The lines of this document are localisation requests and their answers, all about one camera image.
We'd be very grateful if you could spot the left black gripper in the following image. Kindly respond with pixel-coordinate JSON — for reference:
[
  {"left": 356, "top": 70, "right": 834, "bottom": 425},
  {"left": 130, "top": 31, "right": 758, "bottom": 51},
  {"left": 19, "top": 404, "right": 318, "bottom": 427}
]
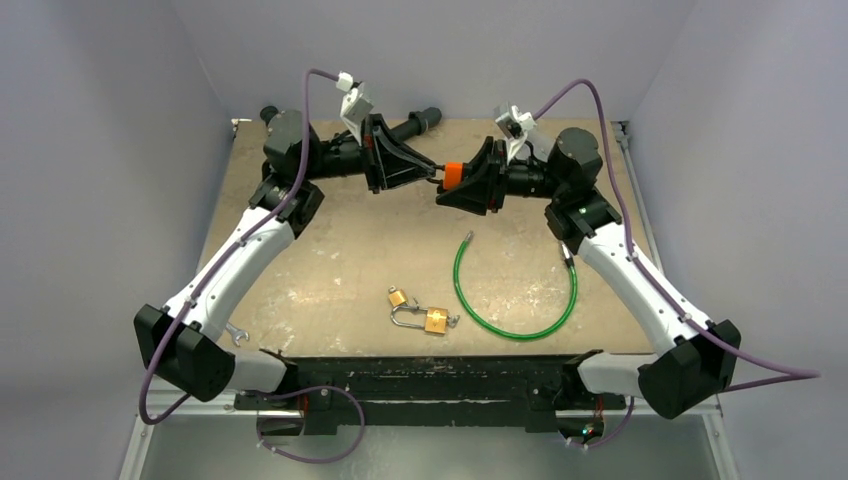
[{"left": 304, "top": 116, "right": 438, "bottom": 196}]

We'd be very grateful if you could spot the orange black padlock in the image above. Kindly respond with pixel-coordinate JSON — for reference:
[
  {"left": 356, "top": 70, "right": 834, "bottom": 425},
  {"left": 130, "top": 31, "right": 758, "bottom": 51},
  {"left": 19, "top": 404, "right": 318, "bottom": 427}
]
[{"left": 429, "top": 162, "right": 465, "bottom": 190}]

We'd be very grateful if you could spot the large brass padlock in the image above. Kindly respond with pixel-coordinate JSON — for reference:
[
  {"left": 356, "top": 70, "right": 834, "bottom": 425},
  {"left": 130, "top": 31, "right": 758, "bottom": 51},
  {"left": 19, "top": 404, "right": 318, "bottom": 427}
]
[{"left": 390, "top": 307, "right": 456, "bottom": 335}]

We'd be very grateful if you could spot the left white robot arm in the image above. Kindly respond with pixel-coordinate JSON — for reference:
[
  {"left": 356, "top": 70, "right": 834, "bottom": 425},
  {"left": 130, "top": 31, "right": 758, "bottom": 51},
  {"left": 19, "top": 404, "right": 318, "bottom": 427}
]
[{"left": 133, "top": 105, "right": 442, "bottom": 409}]

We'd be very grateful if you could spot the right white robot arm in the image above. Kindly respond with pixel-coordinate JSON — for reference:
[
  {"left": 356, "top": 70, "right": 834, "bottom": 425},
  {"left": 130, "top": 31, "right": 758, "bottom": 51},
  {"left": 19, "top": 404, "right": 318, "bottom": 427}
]
[{"left": 436, "top": 127, "right": 741, "bottom": 419}]

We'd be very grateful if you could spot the small brass padlock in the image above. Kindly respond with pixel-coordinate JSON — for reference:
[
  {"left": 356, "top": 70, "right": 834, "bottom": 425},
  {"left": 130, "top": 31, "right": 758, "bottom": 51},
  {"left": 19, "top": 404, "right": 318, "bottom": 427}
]
[{"left": 388, "top": 286, "right": 420, "bottom": 310}]

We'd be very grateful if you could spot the silver open-end wrench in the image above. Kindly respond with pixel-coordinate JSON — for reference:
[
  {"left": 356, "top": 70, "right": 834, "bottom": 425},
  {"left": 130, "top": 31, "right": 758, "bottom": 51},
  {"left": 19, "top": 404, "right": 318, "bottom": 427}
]
[{"left": 225, "top": 323, "right": 250, "bottom": 347}]

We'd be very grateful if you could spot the black corrugated hose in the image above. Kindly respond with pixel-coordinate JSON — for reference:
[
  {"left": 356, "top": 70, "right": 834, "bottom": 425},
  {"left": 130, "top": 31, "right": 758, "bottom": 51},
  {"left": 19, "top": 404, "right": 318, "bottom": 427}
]
[{"left": 259, "top": 105, "right": 443, "bottom": 144}]

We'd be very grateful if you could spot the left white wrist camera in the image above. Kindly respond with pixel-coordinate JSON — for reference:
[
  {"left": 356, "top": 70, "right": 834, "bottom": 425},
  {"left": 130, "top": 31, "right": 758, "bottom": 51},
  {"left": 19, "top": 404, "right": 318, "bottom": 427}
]
[{"left": 336, "top": 71, "right": 374, "bottom": 145}]

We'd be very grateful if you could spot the green cable lock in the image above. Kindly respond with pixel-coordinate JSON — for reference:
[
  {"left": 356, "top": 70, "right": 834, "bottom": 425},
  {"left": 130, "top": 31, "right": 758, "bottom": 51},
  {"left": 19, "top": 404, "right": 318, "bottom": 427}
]
[{"left": 453, "top": 231, "right": 579, "bottom": 343}]

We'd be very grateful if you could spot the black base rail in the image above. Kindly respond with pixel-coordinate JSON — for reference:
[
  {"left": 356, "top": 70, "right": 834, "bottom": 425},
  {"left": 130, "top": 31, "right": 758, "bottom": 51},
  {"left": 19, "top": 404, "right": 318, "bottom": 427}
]
[{"left": 234, "top": 355, "right": 626, "bottom": 435}]

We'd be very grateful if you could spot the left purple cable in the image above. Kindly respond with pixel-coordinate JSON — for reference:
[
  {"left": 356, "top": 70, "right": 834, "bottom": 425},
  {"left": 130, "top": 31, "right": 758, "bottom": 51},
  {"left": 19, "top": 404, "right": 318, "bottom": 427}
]
[{"left": 137, "top": 68, "right": 366, "bottom": 464}]

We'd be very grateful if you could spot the aluminium frame rail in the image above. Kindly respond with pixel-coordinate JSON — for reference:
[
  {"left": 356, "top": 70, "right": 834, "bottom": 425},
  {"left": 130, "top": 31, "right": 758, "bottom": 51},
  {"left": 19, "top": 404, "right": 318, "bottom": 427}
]
[{"left": 135, "top": 387, "right": 241, "bottom": 417}]

